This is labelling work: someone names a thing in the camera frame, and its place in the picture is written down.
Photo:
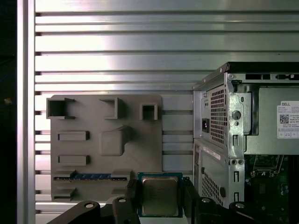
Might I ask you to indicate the blue green RAM stick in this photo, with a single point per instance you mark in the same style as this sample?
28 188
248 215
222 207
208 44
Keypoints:
93 176

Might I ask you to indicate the silver square CPU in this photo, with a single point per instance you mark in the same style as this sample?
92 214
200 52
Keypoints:
158 196

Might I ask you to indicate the green motherboard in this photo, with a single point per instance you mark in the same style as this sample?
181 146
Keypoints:
264 193

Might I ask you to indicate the black open PC case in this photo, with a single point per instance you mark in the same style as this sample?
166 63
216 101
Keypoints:
237 130

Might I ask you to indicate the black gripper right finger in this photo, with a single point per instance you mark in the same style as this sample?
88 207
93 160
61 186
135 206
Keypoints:
201 210

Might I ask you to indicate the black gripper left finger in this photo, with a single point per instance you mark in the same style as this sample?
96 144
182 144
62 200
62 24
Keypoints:
123 210

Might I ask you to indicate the grey power supply unit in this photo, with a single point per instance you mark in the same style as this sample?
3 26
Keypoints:
267 116

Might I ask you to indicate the grey plastic parts rack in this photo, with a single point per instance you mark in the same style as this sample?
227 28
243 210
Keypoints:
149 149

